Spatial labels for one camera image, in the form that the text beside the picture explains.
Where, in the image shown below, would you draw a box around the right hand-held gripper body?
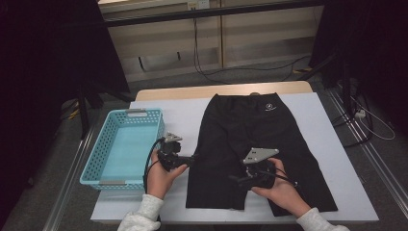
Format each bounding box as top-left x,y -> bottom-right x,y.
242,147 -> 280,190

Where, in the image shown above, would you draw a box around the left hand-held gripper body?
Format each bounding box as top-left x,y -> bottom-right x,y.
157,132 -> 189,172

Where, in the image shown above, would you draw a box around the blue perforated plastic basket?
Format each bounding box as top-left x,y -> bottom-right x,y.
79,108 -> 166,192

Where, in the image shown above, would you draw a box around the black pants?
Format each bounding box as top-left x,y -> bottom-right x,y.
185,92 -> 339,218

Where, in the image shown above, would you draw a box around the person's left hand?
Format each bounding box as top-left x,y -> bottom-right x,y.
145,150 -> 189,200

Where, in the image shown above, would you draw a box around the person's right hand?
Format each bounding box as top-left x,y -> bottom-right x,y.
250,157 -> 312,218

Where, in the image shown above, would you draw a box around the wooden table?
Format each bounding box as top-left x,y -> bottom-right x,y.
134,80 -> 314,102

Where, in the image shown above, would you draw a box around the yellow strip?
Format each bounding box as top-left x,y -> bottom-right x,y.
66,101 -> 80,120

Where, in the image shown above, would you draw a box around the black metal stand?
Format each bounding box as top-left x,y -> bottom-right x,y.
296,51 -> 374,143

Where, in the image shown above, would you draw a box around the beige wooden cabinet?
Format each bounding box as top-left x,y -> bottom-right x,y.
97,0 -> 325,83

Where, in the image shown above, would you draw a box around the black curtain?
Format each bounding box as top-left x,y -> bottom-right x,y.
0,0 -> 131,219
309,0 -> 408,129

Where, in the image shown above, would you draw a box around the right hand-held gripper black cable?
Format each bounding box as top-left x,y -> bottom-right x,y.
272,167 -> 298,188

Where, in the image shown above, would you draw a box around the metal floor rail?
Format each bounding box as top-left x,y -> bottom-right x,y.
325,88 -> 408,220
41,126 -> 95,231

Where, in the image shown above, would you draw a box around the black power cable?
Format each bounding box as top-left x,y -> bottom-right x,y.
191,17 -> 313,85

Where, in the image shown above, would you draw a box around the white cable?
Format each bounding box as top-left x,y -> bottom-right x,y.
349,95 -> 396,141

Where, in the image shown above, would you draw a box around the white wall socket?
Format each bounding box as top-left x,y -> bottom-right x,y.
187,0 -> 210,10

